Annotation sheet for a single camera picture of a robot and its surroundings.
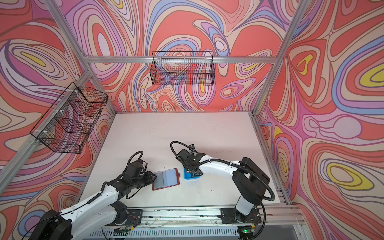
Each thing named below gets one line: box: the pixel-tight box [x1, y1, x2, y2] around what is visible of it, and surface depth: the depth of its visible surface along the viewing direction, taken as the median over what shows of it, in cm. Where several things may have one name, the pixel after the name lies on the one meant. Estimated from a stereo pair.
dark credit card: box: [154, 172, 164, 189], surface depth 86 cm
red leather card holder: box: [152, 168, 181, 191], surface depth 87 cm
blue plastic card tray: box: [183, 167, 201, 180], surface depth 88 cm
